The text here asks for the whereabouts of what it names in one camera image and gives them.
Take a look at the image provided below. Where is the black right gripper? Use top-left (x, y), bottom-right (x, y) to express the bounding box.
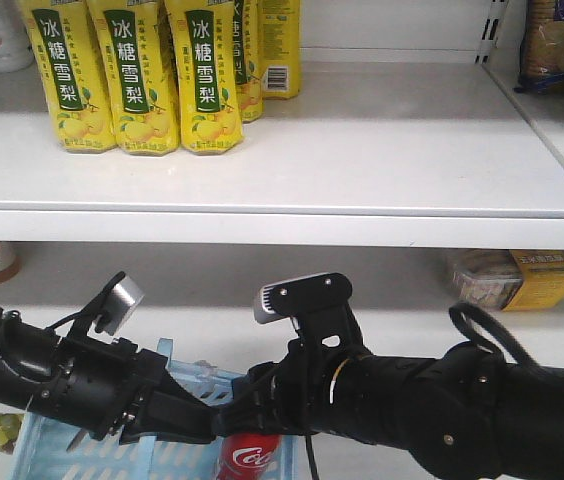
top-left (211, 304), bottom-right (377, 440)

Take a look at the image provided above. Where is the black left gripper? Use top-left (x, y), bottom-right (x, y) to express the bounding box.
top-left (26, 337), bottom-right (217, 444)

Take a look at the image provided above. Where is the red coca-cola aluminium bottle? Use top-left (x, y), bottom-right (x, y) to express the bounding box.
top-left (213, 433), bottom-right (282, 480)

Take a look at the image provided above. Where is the light blue plastic basket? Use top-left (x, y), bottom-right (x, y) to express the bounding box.
top-left (8, 339), bottom-right (298, 479)

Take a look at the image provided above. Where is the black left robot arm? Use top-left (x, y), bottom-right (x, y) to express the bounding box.
top-left (0, 287), bottom-right (218, 444)

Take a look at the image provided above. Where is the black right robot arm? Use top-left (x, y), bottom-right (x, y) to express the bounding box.
top-left (213, 302), bottom-right (564, 479)

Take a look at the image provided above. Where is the clear biscuit box yellow label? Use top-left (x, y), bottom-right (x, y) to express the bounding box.
top-left (446, 249), bottom-right (564, 311)

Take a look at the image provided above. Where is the white store shelving unit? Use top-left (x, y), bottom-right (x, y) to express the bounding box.
top-left (0, 1), bottom-right (564, 372)

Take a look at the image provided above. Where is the yellow pear drink bottle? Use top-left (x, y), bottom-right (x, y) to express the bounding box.
top-left (232, 0), bottom-right (263, 123)
top-left (87, 0), bottom-right (180, 156)
top-left (16, 1), bottom-right (117, 153)
top-left (258, 0), bottom-right (302, 99)
top-left (165, 0), bottom-right (243, 155)

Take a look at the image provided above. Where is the white peach drink bottle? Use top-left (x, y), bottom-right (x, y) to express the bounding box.
top-left (0, 0), bottom-right (36, 74)

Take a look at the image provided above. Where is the brown cracker packet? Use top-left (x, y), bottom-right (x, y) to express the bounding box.
top-left (517, 0), bottom-right (564, 94)

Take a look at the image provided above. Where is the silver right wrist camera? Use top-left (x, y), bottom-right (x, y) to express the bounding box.
top-left (253, 272), bottom-right (352, 324)

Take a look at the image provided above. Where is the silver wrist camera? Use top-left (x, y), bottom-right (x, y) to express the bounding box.
top-left (253, 272), bottom-right (352, 324)
top-left (93, 271), bottom-right (145, 336)

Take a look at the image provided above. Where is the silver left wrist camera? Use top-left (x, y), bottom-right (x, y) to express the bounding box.
top-left (93, 271), bottom-right (145, 336)

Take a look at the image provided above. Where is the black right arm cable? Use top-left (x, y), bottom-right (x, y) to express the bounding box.
top-left (447, 301), bottom-right (543, 371)

